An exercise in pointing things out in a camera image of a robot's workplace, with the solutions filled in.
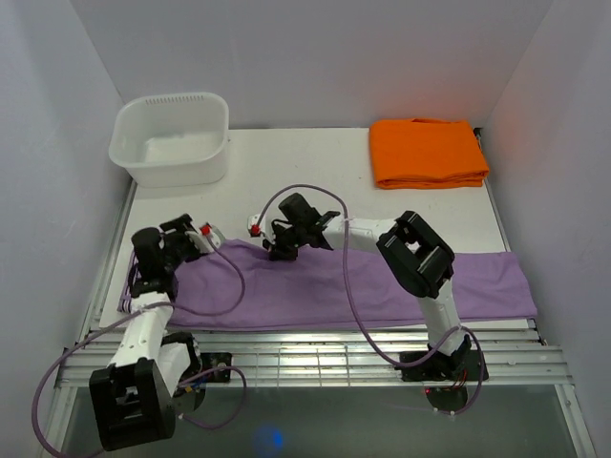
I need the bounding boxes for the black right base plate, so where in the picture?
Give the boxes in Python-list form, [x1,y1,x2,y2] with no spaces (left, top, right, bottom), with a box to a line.
[399,349,489,382]

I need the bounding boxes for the purple trousers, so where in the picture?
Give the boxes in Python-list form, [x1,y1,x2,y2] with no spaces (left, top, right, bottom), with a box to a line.
[116,238,538,333]

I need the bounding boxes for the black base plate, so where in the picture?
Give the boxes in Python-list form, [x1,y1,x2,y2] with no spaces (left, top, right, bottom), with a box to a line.
[399,349,489,382]
[195,352,233,385]

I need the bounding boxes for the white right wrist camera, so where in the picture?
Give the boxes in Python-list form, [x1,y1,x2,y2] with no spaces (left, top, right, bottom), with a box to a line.
[246,214,274,241]

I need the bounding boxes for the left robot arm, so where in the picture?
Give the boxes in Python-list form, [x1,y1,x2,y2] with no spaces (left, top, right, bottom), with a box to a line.
[89,214,209,451]

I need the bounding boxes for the aluminium frame rail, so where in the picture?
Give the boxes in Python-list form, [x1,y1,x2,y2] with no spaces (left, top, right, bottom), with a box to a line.
[54,325,573,388]

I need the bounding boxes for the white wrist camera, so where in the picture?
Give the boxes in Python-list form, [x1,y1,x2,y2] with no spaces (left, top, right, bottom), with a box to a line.
[246,214,274,241]
[198,223,225,254]

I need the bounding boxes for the folded orange trousers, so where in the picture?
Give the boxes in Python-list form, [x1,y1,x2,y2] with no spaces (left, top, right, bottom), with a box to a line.
[369,118,490,190]

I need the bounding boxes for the white plastic basket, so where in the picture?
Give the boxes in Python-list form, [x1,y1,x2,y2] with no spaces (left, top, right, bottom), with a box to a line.
[109,93,229,188]

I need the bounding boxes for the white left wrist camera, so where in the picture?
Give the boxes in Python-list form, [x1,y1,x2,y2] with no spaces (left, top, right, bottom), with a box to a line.
[198,223,225,254]

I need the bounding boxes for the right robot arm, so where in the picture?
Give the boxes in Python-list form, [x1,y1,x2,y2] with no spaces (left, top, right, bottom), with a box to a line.
[249,186,486,382]

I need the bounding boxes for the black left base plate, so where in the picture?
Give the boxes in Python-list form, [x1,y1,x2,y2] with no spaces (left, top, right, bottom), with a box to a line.
[195,352,233,385]

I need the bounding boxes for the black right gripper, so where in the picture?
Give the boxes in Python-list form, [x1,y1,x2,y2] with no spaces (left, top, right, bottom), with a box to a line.
[263,223,306,262]

